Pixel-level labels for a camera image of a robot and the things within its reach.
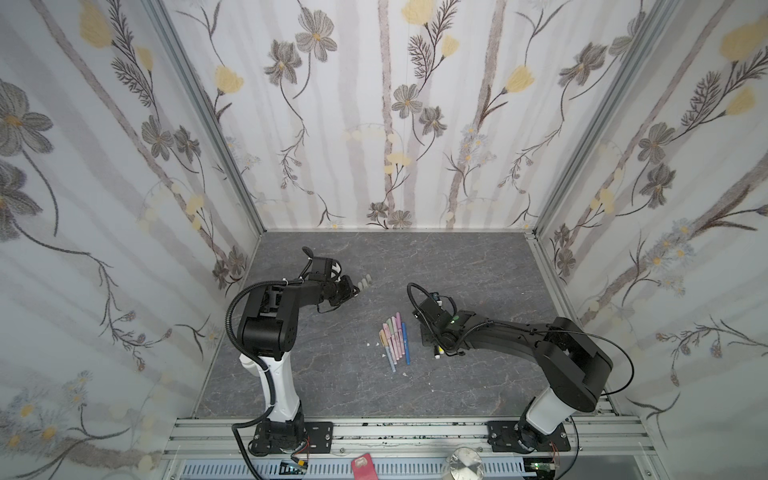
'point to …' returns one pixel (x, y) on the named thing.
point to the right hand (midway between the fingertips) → (423, 324)
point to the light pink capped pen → (389, 339)
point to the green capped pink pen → (393, 338)
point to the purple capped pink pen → (399, 324)
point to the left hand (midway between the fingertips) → (355, 281)
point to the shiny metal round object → (466, 463)
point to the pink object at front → (363, 468)
